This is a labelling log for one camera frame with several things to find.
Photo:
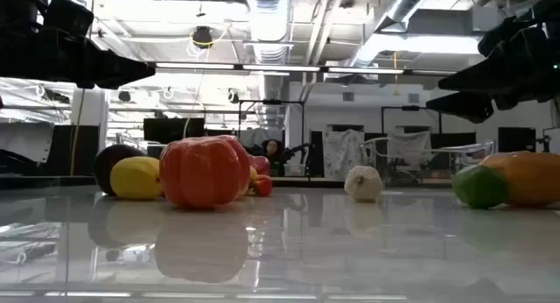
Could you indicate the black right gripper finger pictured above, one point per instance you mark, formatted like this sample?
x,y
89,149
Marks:
x,y
464,107
472,82

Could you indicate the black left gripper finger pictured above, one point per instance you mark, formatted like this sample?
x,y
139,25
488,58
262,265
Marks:
x,y
118,68
89,85

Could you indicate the dark purple eggplant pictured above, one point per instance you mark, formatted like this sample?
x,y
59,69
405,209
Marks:
x,y
107,163

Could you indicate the green lime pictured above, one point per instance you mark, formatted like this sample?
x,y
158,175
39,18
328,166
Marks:
x,y
479,187

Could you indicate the large orange mango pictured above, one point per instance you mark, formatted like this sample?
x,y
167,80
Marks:
x,y
531,178

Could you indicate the yellow lemon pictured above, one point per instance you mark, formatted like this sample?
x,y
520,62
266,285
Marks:
x,y
135,178

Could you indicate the white garlic bulb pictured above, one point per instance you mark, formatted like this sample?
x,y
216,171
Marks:
x,y
363,183

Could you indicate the orange pumpkin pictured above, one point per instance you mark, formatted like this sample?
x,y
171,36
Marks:
x,y
201,171

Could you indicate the glossy crimson red pepper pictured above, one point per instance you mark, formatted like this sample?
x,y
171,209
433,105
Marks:
x,y
261,164

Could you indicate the small red fruit green stem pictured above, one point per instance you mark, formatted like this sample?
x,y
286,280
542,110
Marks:
x,y
263,185

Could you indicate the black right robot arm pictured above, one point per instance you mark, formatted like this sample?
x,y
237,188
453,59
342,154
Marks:
x,y
547,5

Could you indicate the black background robot arm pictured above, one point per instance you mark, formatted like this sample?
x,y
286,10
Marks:
x,y
297,150

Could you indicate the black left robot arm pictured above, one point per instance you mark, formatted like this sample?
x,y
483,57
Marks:
x,y
22,5

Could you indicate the clear plastic basket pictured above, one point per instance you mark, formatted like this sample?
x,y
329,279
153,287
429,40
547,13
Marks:
x,y
127,141
437,150

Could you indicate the black monitor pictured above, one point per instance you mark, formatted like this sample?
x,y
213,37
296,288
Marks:
x,y
172,130
516,139

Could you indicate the black panel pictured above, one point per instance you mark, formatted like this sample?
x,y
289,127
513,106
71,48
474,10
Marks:
x,y
79,150

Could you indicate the white draped cloth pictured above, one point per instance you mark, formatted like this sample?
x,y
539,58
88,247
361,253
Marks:
x,y
343,152
409,145

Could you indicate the grey draped sheet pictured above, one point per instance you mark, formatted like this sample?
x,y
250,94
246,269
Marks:
x,y
26,141

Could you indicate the black ceiling dome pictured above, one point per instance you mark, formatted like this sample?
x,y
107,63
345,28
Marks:
x,y
202,37

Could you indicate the overhead light bar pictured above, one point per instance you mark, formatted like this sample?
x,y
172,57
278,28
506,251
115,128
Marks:
x,y
280,68

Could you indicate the person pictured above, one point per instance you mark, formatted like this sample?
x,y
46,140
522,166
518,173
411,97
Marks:
x,y
272,152

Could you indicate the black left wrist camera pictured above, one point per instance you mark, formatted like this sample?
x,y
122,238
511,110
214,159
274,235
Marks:
x,y
67,16

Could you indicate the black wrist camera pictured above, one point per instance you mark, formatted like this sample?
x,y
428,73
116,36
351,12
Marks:
x,y
507,33
67,16

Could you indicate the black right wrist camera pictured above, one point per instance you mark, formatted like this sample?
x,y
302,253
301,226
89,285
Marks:
x,y
507,33

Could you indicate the black metal frame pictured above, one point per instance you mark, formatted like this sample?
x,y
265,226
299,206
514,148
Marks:
x,y
271,102
411,108

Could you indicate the silver ventilation duct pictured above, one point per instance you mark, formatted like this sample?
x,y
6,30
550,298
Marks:
x,y
394,9
269,23

